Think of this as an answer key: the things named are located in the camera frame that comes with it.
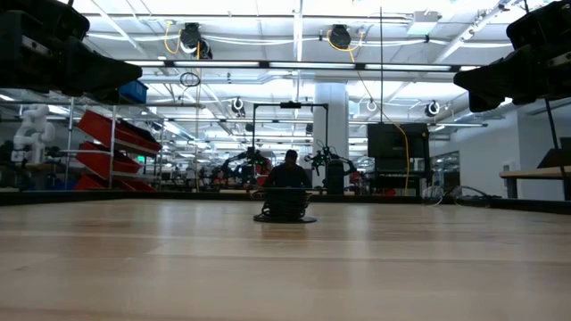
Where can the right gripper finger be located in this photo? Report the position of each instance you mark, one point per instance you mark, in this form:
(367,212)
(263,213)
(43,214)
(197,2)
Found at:
(484,102)
(513,78)

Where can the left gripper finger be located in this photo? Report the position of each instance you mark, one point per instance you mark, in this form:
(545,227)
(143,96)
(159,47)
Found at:
(107,96)
(93,73)

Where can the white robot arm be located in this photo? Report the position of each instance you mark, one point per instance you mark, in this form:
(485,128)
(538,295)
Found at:
(33,129)

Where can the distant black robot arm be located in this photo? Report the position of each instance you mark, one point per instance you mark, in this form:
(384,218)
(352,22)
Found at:
(241,160)
(328,157)

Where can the blue plastic storage bin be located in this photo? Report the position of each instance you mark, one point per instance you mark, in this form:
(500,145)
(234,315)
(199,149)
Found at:
(134,91)

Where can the red plastic storage bin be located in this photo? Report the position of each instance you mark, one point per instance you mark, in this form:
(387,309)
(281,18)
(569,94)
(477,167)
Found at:
(102,162)
(87,183)
(102,127)

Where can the metal shelf rack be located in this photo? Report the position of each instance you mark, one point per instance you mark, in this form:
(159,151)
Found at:
(113,129)

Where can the thin black diagonal pole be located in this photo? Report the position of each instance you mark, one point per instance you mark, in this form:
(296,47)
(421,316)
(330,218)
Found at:
(551,125)

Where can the wooden workbench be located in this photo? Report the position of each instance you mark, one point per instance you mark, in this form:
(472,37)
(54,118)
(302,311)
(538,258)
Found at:
(535,174)

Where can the black laptop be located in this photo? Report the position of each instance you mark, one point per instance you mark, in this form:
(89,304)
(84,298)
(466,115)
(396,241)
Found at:
(555,159)

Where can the black cabinet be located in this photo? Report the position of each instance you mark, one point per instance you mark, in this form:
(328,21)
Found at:
(392,142)

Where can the white ceiling box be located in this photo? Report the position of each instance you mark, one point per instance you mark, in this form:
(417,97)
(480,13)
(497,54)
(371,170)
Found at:
(424,20)

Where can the black-framed eyeglasses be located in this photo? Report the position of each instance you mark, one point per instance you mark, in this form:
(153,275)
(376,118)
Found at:
(432,195)

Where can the black machine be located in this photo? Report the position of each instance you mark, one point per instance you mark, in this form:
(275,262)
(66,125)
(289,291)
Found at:
(13,178)

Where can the white building column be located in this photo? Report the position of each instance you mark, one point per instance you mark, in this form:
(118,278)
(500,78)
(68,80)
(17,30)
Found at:
(330,116)

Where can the black office chair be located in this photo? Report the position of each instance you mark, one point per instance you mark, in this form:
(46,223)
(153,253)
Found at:
(334,176)

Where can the person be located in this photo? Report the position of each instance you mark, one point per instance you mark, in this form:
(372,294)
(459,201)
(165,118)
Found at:
(287,174)

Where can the black aluminium table frame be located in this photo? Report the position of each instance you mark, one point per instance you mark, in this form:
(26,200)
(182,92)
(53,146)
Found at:
(134,195)

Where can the distant black rig frame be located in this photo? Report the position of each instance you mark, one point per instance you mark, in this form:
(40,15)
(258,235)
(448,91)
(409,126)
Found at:
(290,105)

